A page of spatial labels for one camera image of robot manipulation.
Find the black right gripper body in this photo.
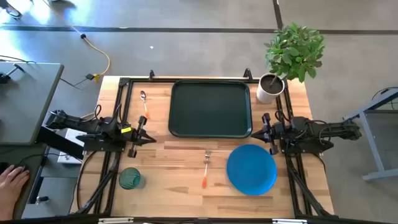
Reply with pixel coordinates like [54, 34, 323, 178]
[260, 112, 280, 156]

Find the teal translucent cup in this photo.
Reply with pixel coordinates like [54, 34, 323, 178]
[118, 167, 146, 190]

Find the blue round plate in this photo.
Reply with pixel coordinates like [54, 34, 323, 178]
[226, 144, 277, 196]

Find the dark green plastic tray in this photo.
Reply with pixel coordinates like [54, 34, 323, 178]
[168, 79, 253, 139]

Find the blue-grey metal table frame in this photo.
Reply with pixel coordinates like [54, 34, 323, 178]
[343, 88, 398, 182]

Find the yellow floor cable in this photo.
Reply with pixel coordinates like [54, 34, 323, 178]
[42, 0, 111, 83]

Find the orange-handled metal fork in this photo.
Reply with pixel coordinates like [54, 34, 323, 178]
[201, 149, 213, 190]

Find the black desk clamp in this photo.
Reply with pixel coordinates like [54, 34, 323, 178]
[0, 63, 25, 85]

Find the green plant in white pot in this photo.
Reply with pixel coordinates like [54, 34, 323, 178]
[256, 22, 326, 105]

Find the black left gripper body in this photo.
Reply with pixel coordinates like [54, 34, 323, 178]
[126, 115, 148, 159]

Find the orange-handled metal spoon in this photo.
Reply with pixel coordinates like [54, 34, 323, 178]
[139, 90, 150, 120]

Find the grey side table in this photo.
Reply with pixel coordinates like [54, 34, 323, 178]
[0, 61, 65, 146]

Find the person's hand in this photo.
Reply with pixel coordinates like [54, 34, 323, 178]
[0, 164, 31, 220]

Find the thin dark cable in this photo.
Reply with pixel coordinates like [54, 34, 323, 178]
[58, 77, 91, 91]

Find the white box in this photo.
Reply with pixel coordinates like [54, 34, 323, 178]
[57, 128, 87, 165]

